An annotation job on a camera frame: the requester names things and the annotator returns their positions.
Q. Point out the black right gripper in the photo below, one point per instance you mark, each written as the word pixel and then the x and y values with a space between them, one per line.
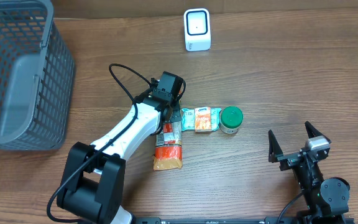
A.
pixel 294 157

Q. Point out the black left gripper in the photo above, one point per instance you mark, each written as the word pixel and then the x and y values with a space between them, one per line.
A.
pixel 169 112

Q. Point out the green lid jar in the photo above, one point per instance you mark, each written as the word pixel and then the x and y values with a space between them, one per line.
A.
pixel 231 119

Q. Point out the orange pasta package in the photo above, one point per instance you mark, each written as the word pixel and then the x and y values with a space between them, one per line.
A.
pixel 168 147

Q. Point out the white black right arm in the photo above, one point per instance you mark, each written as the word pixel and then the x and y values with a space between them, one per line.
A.
pixel 326 199

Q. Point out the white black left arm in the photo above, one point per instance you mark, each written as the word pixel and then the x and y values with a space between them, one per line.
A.
pixel 93 179

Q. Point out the white barcode scanner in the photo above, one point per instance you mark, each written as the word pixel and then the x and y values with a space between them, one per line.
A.
pixel 197 29

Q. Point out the teal tissue pack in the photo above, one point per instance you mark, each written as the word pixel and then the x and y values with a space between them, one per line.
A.
pixel 188 119

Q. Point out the orange tissue pack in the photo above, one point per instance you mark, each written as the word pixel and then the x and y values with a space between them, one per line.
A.
pixel 203 119

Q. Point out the grey plastic basket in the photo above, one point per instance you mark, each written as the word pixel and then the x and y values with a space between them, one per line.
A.
pixel 37 73

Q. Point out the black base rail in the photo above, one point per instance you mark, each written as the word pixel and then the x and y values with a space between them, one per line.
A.
pixel 266 220

